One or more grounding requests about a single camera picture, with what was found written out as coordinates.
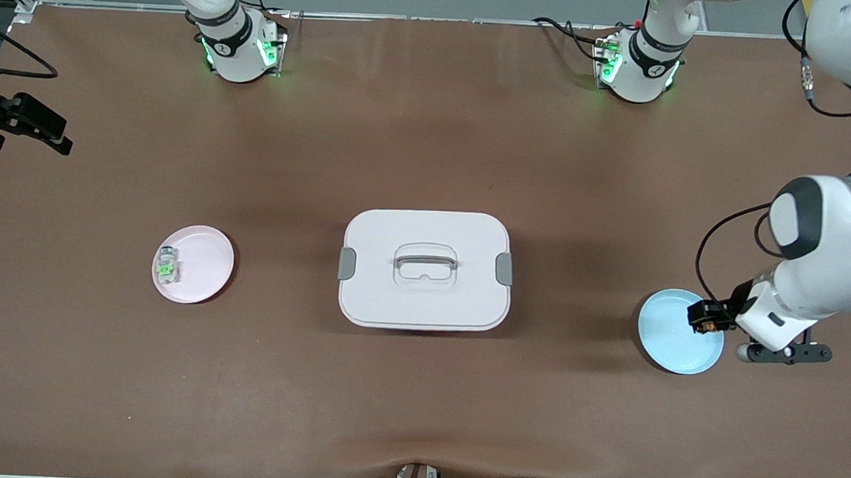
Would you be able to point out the white lidded storage box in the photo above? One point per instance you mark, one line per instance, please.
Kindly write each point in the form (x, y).
(422, 298)

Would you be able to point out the light blue round plate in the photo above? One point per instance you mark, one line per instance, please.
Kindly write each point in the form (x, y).
(667, 342)

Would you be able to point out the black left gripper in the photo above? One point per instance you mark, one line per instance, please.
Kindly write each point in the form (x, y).
(730, 300)

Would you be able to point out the orange and black switch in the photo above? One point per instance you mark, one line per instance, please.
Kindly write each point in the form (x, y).
(708, 328)

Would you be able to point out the green and clear switch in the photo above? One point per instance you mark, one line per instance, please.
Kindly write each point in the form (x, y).
(167, 267)

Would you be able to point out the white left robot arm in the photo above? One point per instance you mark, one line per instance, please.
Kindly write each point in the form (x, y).
(832, 227)

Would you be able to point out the pink round plate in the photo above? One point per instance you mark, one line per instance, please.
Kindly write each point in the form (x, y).
(206, 262)

